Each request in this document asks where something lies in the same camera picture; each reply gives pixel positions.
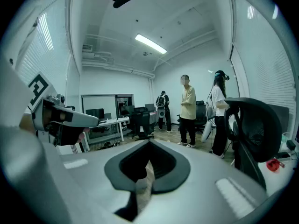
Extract person's left forearm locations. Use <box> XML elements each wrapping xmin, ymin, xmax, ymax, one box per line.
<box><xmin>18</xmin><ymin>114</ymin><xmax>38</xmax><ymax>135</ymax></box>

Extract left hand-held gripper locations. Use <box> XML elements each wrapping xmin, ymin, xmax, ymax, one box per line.
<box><xmin>27</xmin><ymin>71</ymin><xmax>100</xmax><ymax>147</ymax></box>

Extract tangle of desk cables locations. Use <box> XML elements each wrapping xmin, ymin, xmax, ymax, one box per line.
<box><xmin>280</xmin><ymin>131</ymin><xmax>299</xmax><ymax>163</ymax></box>

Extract white ceiling pipes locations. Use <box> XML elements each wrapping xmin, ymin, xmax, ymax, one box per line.
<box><xmin>81</xmin><ymin>51</ymin><xmax>156</xmax><ymax>79</ymax></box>

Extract dark glass window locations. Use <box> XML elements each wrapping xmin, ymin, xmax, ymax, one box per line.
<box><xmin>116</xmin><ymin>94</ymin><xmax>135</xmax><ymax>119</ymax></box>

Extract long ceiling light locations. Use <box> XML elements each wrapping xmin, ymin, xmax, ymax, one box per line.
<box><xmin>135</xmin><ymin>33</ymin><xmax>168</xmax><ymax>55</ymax></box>

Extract white office desk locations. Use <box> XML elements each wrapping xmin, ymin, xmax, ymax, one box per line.
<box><xmin>256</xmin><ymin>125</ymin><xmax>299</xmax><ymax>197</ymax></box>

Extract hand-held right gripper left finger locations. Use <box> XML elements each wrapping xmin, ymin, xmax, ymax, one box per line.
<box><xmin>59</xmin><ymin>139</ymin><xmax>150</xmax><ymax>224</ymax></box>

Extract small red object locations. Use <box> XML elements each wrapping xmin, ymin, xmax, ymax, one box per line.
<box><xmin>266</xmin><ymin>158</ymin><xmax>281</xmax><ymax>172</ymax></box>

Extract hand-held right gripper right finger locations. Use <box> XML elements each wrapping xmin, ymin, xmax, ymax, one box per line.
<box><xmin>139</xmin><ymin>139</ymin><xmax>269</xmax><ymax>224</ymax></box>

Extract person's white shirt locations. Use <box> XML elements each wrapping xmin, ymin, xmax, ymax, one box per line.
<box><xmin>0</xmin><ymin>59</ymin><xmax>71</xmax><ymax>224</ymax></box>

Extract black power adapter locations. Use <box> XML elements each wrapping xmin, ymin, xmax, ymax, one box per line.
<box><xmin>285</xmin><ymin>139</ymin><xmax>298</xmax><ymax>150</ymax></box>

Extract person's left hand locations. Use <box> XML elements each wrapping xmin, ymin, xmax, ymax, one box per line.
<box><xmin>55</xmin><ymin>126</ymin><xmax>91</xmax><ymax>147</ymax></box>

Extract black desktop monitor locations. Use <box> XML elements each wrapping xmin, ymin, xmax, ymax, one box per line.
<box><xmin>266</xmin><ymin>103</ymin><xmax>291</xmax><ymax>139</ymax></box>

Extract black mesh office chair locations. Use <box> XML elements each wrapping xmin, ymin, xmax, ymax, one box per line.
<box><xmin>224</xmin><ymin>97</ymin><xmax>291</xmax><ymax>192</ymax></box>

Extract white long desk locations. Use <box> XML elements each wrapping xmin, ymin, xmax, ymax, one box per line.
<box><xmin>80</xmin><ymin>117</ymin><xmax>131</xmax><ymax>153</ymax></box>

